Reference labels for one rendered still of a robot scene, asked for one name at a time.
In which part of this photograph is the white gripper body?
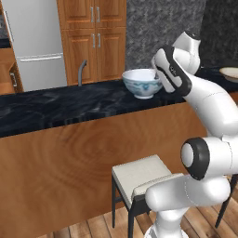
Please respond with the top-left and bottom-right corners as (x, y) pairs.
(151, 55), (160, 74)

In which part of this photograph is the white bowl blue pattern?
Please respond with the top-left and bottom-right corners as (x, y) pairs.
(121, 68), (164, 100)

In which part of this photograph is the cream shallow bowl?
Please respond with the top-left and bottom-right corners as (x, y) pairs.
(218, 66), (238, 84)

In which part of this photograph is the black stool cream cushion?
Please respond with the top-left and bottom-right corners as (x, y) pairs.
(214, 174), (238, 230)
(111, 154), (187, 238)

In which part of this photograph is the wooden dining counter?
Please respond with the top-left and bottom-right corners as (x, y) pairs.
(0, 66), (238, 238)

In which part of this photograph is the tall wooden cupboard run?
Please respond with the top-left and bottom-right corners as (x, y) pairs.
(56, 0), (127, 86)

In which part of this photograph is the grey sink tap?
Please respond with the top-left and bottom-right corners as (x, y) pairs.
(77, 59), (88, 87)

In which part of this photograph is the silver fridge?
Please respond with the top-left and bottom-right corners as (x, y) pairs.
(0, 0), (68, 93)

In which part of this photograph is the low wooden cupboard run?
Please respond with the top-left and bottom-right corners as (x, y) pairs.
(0, 46), (24, 96)

